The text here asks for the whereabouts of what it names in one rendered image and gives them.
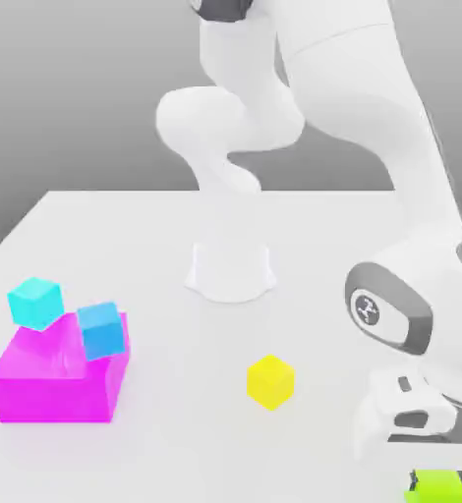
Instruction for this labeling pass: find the small cyan cube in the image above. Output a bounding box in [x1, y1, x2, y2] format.
[6, 276, 66, 332]

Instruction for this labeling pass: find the small lime green cube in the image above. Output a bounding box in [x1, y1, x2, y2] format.
[403, 469, 462, 503]

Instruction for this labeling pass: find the small yellow cube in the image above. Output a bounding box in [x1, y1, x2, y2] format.
[246, 354, 296, 413]

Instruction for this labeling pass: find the small blue cube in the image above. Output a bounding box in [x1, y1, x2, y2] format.
[76, 301, 127, 363]

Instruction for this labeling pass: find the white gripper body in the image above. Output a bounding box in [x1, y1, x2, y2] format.
[352, 406, 462, 473]

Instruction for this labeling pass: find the large magenta box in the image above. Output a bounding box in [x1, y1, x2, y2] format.
[0, 311, 133, 424]

